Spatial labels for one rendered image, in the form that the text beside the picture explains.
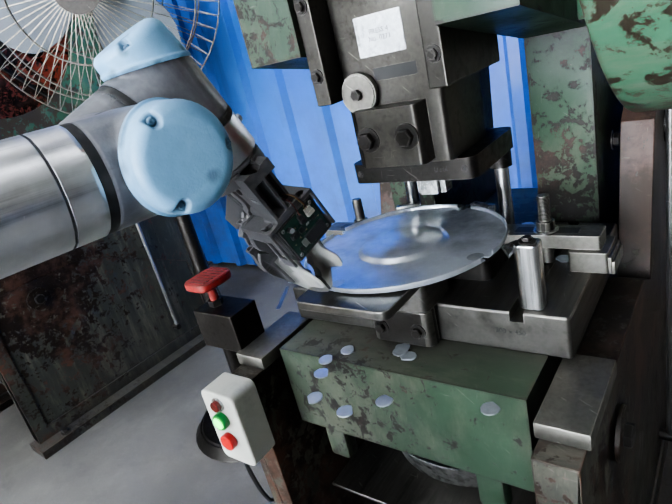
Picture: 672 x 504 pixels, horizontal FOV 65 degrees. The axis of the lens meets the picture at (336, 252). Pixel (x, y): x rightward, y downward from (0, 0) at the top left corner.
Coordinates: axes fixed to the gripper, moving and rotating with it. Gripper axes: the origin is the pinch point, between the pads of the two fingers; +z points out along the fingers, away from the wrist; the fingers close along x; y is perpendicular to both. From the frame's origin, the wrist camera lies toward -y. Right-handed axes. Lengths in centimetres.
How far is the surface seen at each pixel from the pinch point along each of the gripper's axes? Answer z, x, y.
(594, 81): 9, 51, 11
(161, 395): 72, -33, -135
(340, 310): 1.0, -2.3, 5.6
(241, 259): 101, 44, -214
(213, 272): 1.9, -4.0, -28.4
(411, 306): 11.5, 6.2, 4.4
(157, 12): -30, 36, -72
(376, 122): -8.5, 20.9, -1.1
